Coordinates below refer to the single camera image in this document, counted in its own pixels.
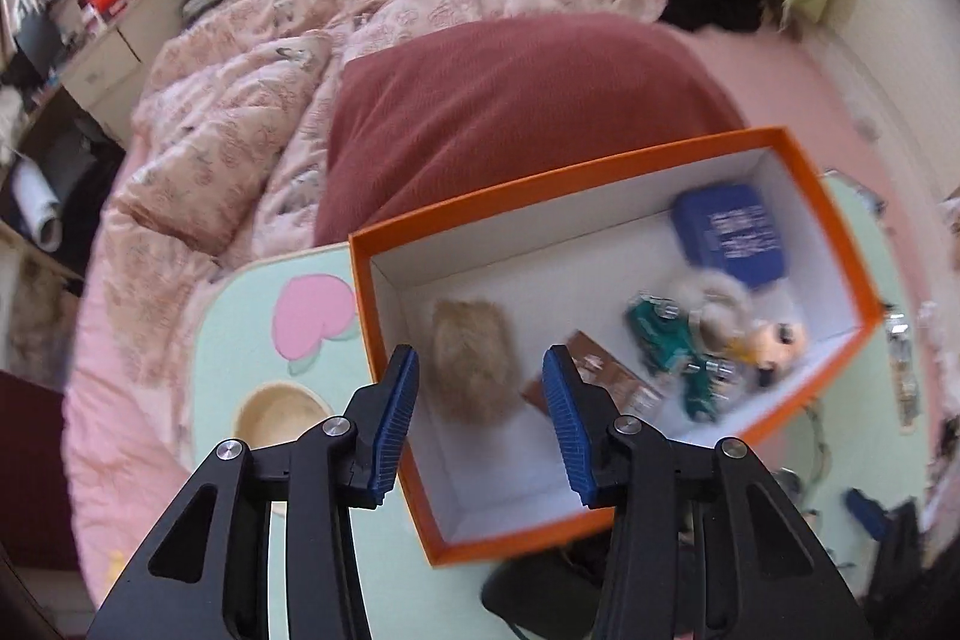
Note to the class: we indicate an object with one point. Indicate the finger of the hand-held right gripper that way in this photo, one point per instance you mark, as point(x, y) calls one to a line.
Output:
point(866, 506)

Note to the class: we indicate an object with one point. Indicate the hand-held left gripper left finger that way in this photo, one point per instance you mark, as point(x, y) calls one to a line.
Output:
point(394, 422)

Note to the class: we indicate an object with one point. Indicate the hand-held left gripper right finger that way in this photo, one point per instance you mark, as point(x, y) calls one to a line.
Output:
point(566, 430)

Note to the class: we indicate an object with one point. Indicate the brown snack packet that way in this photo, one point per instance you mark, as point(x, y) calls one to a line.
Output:
point(609, 366)

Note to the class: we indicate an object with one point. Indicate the tan fluffy pompom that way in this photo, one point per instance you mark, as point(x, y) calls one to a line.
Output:
point(472, 355)

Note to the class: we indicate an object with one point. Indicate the green foil packets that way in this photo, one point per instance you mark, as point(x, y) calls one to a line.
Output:
point(660, 332)

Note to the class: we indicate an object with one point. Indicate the orange cardboard box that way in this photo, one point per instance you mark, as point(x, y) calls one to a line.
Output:
point(420, 280)

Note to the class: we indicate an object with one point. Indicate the white fluffy pompom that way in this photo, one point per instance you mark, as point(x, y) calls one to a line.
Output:
point(720, 291)

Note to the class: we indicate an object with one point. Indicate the blue zip case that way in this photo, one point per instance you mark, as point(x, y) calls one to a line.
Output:
point(731, 231)

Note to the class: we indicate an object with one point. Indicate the green cartoon desktop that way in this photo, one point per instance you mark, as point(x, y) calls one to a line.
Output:
point(240, 302)

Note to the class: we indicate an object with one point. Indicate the silver snack packet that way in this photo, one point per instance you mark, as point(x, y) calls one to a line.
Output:
point(902, 370)

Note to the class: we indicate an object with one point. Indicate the dark red pillow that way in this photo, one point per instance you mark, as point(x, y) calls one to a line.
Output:
point(510, 108)

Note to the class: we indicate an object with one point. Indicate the pink printed quilt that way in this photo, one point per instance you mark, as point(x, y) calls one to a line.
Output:
point(247, 108)

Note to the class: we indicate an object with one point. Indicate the dark red door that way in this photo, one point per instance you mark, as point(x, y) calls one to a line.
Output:
point(30, 467)

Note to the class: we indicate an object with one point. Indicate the pink bed sheet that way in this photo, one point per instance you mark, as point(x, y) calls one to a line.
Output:
point(787, 85)

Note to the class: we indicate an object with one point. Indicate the white paper roll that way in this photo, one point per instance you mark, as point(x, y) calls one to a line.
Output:
point(37, 205)

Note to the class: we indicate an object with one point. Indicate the white drawer cabinet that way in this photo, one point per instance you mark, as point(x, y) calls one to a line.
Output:
point(112, 63)

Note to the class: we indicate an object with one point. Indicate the black monitor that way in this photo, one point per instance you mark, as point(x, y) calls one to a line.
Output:
point(36, 36)

